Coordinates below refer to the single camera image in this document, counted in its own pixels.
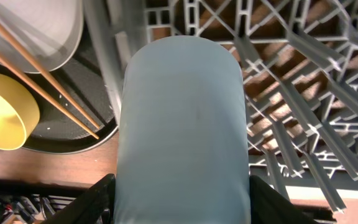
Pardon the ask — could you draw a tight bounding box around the yellow bowl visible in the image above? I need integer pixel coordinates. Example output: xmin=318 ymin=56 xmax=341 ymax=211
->
xmin=0 ymin=74 xmax=40 ymax=151

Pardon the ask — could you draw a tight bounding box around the wooden chopstick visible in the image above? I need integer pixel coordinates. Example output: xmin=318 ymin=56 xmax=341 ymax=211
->
xmin=0 ymin=23 xmax=99 ymax=128
xmin=0 ymin=53 xmax=99 ymax=139

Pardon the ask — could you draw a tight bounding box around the grey dishwasher rack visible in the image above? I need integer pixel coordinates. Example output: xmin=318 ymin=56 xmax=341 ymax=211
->
xmin=83 ymin=0 xmax=358 ymax=212

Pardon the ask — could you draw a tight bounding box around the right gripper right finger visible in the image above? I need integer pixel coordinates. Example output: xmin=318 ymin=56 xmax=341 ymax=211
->
xmin=249 ymin=175 xmax=318 ymax=224

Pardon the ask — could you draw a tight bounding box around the grey plate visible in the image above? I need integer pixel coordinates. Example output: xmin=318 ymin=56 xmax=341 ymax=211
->
xmin=0 ymin=0 xmax=84 ymax=71

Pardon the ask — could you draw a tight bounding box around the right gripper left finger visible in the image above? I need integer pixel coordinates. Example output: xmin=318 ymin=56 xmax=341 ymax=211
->
xmin=42 ymin=174 xmax=116 ymax=224

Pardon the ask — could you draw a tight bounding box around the blue cup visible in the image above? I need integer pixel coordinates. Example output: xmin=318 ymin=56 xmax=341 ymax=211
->
xmin=114 ymin=35 xmax=251 ymax=223

